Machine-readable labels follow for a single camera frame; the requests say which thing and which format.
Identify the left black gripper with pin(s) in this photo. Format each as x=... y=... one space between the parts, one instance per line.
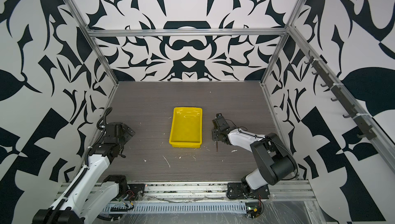
x=126 y=135

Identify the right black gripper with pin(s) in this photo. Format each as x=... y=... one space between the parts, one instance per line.
x=214 y=136

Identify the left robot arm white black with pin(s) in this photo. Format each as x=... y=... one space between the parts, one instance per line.
x=77 y=205

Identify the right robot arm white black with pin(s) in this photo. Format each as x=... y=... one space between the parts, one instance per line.
x=274 y=161

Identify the yellow plastic bin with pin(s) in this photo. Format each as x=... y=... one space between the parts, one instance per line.
x=186 y=129

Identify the small green circuit board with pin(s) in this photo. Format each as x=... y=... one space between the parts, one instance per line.
x=253 y=211

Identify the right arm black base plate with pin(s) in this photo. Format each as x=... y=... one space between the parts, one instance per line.
x=243 y=191

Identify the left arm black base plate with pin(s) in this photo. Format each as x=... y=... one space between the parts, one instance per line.
x=135 y=192

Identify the white slotted cable duct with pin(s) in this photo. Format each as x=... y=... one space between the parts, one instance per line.
x=176 y=208

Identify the aluminium front rail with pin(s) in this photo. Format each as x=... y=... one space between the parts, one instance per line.
x=215 y=191

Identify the black wall hook rack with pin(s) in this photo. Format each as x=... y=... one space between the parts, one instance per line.
x=343 y=96

